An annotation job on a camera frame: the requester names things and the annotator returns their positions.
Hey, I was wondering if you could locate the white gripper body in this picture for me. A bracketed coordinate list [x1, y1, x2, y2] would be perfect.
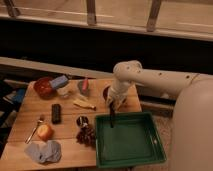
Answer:
[106, 83, 129, 109]

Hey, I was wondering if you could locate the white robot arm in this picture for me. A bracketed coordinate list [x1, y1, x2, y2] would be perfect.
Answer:
[106, 60, 213, 171]

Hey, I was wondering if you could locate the purple bowl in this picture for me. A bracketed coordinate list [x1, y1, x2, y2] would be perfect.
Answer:
[103, 85, 127, 110]

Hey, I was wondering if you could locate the red bowl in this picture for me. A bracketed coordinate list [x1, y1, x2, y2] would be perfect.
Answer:
[33, 77, 55, 99]

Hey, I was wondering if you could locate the yellow banana toy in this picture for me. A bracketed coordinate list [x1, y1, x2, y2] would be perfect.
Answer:
[73, 99, 96, 110]

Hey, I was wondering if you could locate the small dark round cup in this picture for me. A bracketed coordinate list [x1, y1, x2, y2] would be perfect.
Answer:
[76, 116, 89, 128]

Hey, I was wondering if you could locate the green plastic tray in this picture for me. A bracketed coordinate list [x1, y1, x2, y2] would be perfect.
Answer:
[95, 112, 166, 168]

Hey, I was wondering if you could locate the brown pine cone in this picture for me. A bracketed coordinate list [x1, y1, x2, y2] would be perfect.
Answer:
[76, 124, 96, 148]

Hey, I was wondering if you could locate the blue sponge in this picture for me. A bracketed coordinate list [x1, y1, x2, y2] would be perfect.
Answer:
[50, 75, 69, 90]

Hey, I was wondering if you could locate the black rectangular block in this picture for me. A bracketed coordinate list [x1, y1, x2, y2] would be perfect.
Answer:
[51, 104, 61, 124]

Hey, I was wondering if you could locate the wooden board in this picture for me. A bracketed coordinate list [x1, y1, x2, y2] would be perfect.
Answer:
[0, 78, 143, 171]

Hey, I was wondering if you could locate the metal spoon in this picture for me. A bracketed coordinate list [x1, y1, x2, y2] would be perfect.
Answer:
[25, 115, 45, 144]

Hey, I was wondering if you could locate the orange yellow fruit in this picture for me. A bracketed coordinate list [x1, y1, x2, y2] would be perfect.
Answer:
[37, 124, 53, 141]

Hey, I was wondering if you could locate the grey blue cloth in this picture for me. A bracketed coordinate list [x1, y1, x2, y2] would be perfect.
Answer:
[25, 140, 62, 164]

